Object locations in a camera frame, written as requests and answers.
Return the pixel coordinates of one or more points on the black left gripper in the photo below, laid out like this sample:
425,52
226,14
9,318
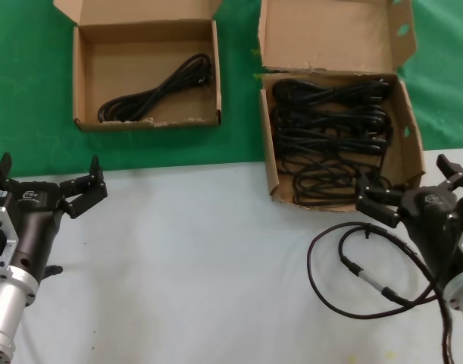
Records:
34,220

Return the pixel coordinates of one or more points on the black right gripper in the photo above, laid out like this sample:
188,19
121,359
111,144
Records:
432,223

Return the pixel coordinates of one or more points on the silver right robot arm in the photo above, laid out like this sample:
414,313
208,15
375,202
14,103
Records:
460,295

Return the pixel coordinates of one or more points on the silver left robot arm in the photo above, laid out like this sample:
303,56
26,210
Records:
5,307

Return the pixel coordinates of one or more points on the square cardboard box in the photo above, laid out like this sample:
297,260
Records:
140,57

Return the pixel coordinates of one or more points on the cardboard box with oval holes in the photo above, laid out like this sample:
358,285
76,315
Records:
322,38

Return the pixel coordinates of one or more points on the green table mat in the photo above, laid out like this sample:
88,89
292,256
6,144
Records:
26,76

